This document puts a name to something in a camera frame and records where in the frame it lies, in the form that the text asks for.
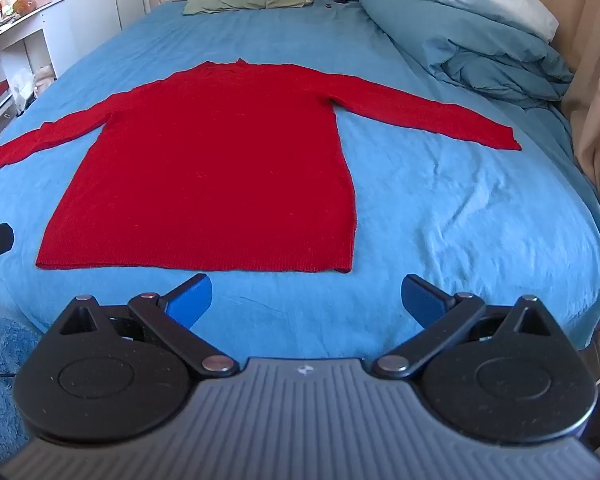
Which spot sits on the red knit sweater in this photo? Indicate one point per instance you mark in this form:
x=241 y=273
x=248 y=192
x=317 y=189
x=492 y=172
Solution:
x=210 y=170

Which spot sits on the bed with blue sheet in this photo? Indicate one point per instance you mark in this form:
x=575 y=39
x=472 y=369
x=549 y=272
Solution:
x=445 y=220

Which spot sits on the teal crumpled duvet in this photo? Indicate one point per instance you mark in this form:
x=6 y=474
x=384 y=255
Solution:
x=460 y=45

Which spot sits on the beige curtain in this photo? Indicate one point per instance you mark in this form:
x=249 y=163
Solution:
x=592 y=75

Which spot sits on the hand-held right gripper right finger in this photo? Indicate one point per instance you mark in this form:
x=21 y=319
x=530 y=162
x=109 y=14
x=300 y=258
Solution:
x=420 y=301

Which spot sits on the orange round object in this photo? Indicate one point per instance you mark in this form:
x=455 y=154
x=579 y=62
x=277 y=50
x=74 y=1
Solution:
x=24 y=2

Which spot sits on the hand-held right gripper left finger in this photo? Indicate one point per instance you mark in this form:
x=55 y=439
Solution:
x=192 y=301

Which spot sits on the white shelf unit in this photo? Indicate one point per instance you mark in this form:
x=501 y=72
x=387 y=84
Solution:
x=25 y=45

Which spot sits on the blue fluffy rug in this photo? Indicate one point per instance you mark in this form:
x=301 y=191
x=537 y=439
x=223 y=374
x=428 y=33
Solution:
x=0 y=345

